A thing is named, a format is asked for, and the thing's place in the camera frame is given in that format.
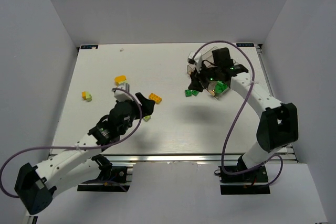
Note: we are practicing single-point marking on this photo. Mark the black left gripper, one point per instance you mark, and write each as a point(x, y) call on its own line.
point(137, 107)

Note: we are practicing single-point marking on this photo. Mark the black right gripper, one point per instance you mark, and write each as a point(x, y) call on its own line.
point(199, 76)

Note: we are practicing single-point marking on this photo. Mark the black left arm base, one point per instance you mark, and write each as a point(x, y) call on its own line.
point(110, 178)

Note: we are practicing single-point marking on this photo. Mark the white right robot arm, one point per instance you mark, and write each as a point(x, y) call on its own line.
point(278, 121)

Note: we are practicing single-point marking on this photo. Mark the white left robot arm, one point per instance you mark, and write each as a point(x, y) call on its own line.
point(37, 185)

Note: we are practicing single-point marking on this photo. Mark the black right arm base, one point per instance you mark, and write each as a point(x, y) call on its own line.
point(250, 183)

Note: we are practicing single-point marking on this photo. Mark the green stacked lego brick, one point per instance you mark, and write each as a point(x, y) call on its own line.
point(195, 92)

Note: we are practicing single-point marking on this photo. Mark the green square lego brick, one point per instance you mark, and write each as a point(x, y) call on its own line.
point(188, 93)

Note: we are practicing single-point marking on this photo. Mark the orange flat lego brick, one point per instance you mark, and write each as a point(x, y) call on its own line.
point(157, 99)

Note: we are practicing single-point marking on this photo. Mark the lime square lego brick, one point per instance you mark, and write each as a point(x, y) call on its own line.
point(146, 118)

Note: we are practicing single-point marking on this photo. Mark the clear three-compartment plastic container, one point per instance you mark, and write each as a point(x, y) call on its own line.
point(220, 58)

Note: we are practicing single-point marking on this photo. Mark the orange rounded lego brick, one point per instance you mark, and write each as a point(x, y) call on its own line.
point(120, 79)

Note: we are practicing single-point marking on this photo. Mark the pale green small lego brick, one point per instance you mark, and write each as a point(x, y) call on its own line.
point(88, 97)

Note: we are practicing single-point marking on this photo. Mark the orange small lego brick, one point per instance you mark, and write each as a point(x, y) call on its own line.
point(84, 95)

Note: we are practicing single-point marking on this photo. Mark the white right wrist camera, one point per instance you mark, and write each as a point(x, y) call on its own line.
point(195, 59)

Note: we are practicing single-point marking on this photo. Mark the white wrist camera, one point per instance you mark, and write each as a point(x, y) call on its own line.
point(195, 59)
point(121, 92)

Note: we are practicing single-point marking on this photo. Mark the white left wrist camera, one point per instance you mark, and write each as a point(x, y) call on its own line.
point(121, 92)

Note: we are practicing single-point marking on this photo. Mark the aluminium front rail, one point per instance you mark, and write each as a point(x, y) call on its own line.
point(289, 157)

